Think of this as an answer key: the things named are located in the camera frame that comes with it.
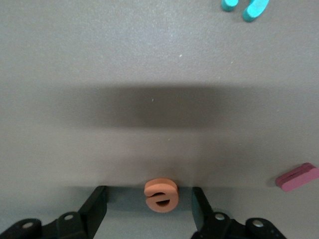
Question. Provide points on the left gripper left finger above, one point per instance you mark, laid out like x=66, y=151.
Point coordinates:
x=74, y=226

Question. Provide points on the teal foam letter c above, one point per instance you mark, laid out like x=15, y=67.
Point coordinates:
x=254, y=12

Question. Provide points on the maroon foam letter l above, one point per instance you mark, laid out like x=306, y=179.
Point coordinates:
x=296, y=178

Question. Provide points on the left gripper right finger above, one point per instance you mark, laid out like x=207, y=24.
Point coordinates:
x=219, y=226

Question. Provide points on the orange foam letter e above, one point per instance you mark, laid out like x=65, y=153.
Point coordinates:
x=154, y=189

